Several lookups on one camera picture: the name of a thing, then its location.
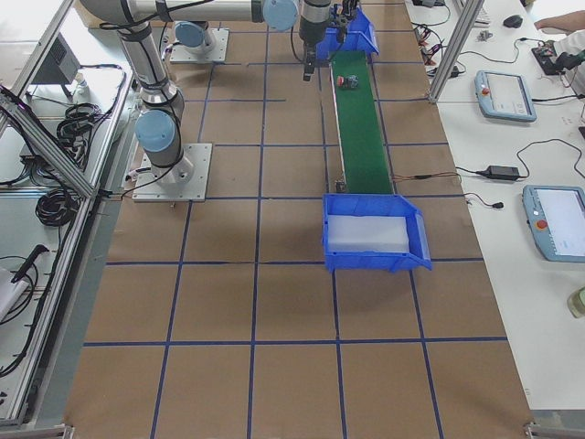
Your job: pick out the teach pendant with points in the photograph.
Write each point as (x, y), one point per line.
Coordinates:
(555, 217)
(504, 96)

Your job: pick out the black power adapter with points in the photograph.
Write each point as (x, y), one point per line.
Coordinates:
(507, 173)

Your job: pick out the right blue bin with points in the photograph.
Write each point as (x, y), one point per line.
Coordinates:
(418, 254)

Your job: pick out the green conveyor belt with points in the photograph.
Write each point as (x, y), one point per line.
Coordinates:
(364, 156)

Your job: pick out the red push button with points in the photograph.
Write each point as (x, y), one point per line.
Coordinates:
(350, 82)

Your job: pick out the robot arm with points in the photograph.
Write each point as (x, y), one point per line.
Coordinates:
(278, 15)
(131, 20)

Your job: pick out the white foam pad right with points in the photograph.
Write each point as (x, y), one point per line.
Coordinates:
(366, 234)

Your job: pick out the near teach pendant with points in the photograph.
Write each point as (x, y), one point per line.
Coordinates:
(555, 217)

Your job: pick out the far teach pendant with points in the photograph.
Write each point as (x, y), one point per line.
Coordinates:
(504, 96)

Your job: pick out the blue bin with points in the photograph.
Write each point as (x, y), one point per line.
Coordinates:
(360, 36)
(418, 254)

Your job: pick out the left blue bin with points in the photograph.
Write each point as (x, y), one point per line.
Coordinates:
(360, 36)

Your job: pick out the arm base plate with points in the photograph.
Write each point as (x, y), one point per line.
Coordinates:
(195, 45)
(186, 181)

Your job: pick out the aluminium frame post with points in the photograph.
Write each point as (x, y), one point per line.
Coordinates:
(459, 35)

